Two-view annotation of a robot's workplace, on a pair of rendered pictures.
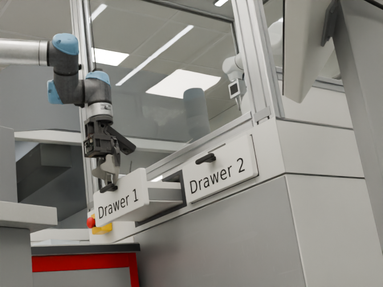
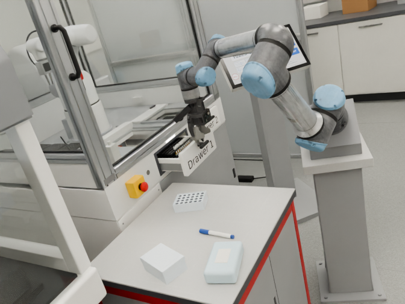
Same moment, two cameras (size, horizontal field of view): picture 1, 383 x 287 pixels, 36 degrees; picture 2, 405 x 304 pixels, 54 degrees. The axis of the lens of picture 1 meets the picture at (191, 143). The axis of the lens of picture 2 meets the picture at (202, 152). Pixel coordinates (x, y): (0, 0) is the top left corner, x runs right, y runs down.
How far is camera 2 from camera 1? 3.09 m
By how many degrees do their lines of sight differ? 112
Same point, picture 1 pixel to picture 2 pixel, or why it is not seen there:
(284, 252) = (228, 152)
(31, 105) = not seen: outside the picture
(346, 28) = not seen: hidden behind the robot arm
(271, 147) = (220, 110)
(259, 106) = (214, 92)
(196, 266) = (200, 177)
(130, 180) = (207, 136)
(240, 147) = (215, 111)
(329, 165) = not seen: hidden behind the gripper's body
